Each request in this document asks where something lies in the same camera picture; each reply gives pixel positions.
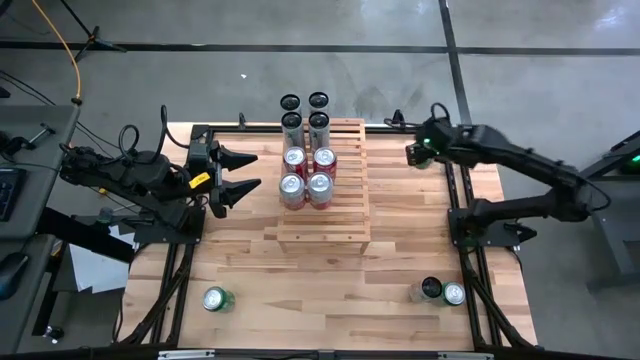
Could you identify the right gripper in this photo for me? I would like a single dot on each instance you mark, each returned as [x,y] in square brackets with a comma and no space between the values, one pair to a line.
[435,142]

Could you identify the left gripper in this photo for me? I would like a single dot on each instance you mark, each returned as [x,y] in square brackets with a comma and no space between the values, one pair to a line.
[200,165]

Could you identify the green Sprite can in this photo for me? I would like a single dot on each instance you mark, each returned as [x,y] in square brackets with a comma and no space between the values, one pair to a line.
[419,161]
[454,294]
[215,299]

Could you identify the white and red can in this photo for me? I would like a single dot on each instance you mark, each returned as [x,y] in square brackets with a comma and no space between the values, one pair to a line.
[320,186]
[292,187]

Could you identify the red Coca-Cola can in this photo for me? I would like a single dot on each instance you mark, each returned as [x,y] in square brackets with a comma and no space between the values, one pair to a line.
[295,157]
[325,157]

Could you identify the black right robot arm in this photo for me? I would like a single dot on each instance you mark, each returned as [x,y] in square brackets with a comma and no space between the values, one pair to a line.
[525,160]

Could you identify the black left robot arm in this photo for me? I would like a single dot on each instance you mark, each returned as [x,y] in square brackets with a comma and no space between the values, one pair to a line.
[130,175]

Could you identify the wooden slatted shelf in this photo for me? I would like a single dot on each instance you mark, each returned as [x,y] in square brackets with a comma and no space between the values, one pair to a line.
[325,225]

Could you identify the black table clamp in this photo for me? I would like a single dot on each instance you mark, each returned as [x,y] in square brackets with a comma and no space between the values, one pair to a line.
[398,117]
[242,120]

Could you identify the grey cylindrical knob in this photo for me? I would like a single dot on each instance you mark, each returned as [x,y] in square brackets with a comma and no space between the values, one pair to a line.
[105,215]

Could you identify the black desk support bar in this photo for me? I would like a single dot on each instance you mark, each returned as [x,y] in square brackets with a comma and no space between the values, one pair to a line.
[85,237]

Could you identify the white paper sheet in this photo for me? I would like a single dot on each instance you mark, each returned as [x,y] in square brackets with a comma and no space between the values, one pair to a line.
[95,270]

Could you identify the grey desk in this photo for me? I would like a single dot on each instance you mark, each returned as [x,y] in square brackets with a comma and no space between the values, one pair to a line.
[50,120]
[30,310]

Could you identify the black tripod stand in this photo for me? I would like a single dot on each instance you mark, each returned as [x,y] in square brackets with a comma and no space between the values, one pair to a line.
[92,37]

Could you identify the black metal side stand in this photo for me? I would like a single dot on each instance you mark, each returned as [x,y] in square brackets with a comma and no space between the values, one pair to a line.
[620,235]

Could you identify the black clamp tool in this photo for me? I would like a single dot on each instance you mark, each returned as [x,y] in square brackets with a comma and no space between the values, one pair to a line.
[12,144]

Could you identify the black keyboard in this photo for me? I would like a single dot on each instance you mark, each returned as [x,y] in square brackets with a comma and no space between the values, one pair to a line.
[10,195]

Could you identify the small black caster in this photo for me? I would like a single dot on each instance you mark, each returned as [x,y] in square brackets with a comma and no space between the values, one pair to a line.
[52,332]

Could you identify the black computer mouse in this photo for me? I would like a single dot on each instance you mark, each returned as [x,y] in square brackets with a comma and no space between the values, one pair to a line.
[11,272]

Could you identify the black aluminium table frame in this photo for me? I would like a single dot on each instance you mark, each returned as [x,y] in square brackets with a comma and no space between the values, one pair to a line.
[260,129]

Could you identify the silver metal bracket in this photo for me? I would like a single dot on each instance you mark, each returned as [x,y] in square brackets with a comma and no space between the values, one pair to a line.
[186,354]
[465,356]

